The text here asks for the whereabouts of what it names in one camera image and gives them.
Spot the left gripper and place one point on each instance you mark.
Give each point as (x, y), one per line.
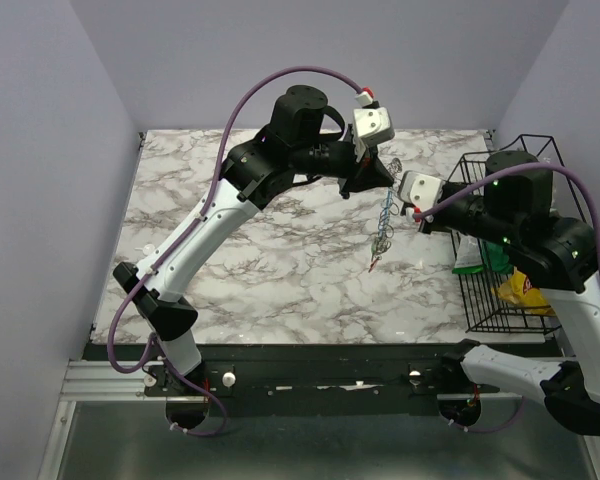
(368, 172)

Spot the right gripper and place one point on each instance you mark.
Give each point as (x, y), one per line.
(431, 221)

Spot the blue key tag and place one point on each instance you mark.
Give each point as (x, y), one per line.
(385, 214)

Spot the grey curved keyring holder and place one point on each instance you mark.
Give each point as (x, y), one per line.
(382, 240)

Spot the red key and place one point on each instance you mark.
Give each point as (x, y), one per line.
(374, 263)

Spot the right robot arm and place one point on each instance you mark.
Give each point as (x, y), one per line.
(569, 390)

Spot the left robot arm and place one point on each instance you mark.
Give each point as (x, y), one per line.
(304, 136)

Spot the green snack packet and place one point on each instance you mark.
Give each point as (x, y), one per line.
(475, 256)

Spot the yellow chips bag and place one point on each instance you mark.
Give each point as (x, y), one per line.
(518, 292)

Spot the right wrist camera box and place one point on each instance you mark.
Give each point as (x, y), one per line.
(419, 192)

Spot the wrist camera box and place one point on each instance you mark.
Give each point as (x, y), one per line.
(372, 127)
(419, 192)

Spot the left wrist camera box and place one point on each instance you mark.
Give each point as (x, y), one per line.
(372, 127)

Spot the black wire basket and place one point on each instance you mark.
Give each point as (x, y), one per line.
(511, 206)

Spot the black mounting rail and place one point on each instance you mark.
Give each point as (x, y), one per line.
(263, 380)

